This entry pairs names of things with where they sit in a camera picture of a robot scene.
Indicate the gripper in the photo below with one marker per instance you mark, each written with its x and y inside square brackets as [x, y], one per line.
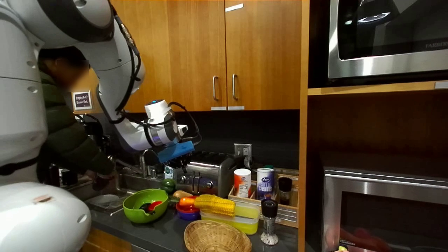
[179, 163]

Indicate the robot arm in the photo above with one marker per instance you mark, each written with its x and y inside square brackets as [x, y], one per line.
[21, 115]

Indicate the silver toaster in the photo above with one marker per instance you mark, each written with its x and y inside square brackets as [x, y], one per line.
[213, 171]

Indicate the small soap bottle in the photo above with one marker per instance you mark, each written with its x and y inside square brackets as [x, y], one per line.
[168, 172]

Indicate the green toy pepper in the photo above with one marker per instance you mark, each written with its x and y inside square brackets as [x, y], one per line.
[168, 185]

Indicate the beige toy vegetable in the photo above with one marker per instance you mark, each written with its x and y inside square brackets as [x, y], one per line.
[182, 194]

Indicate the metal tap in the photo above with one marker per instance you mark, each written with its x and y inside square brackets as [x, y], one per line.
[144, 161]

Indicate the red spoon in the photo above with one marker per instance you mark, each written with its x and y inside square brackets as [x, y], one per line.
[154, 205]

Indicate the blue and red bowl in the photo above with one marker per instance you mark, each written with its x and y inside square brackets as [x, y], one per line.
[187, 212]

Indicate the yellow toy corn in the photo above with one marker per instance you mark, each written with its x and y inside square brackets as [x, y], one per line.
[215, 204]

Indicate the steel sink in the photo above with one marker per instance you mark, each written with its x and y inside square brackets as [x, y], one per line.
[122, 185]

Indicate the green plastic bowl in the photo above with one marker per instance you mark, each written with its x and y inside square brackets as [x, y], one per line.
[140, 213]

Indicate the white and orange canister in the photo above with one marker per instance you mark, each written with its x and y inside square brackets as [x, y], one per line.
[242, 183]

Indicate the wicker basket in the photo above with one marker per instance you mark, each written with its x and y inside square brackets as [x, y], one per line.
[215, 238]

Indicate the clear container with yellow base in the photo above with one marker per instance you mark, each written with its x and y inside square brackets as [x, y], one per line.
[245, 220]

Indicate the blue and white canister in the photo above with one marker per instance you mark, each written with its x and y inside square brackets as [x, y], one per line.
[265, 183]

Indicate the black coffee machine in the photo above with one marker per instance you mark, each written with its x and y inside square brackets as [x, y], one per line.
[93, 131]

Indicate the pepper grinder with black cap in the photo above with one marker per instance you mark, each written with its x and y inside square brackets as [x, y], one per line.
[269, 224]

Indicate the jar with black lid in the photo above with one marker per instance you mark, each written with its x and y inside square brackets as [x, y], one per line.
[285, 190]

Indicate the wooden cabinet door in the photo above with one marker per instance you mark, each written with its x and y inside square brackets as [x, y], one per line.
[196, 52]
[262, 52]

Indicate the person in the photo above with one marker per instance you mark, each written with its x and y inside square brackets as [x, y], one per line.
[66, 140]

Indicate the wooden crate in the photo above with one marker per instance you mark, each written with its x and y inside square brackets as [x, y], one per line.
[287, 213]

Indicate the steel microwave with window door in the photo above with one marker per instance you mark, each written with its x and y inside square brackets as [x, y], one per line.
[381, 210]

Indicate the steel microwave with dark door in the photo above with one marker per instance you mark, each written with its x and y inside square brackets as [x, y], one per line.
[385, 38]

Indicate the wall socket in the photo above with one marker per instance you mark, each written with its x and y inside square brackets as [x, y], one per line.
[243, 149]

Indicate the wooden wall cabinet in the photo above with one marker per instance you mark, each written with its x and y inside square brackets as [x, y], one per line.
[196, 52]

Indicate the small printed wall sign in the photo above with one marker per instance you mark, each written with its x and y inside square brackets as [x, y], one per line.
[82, 100]

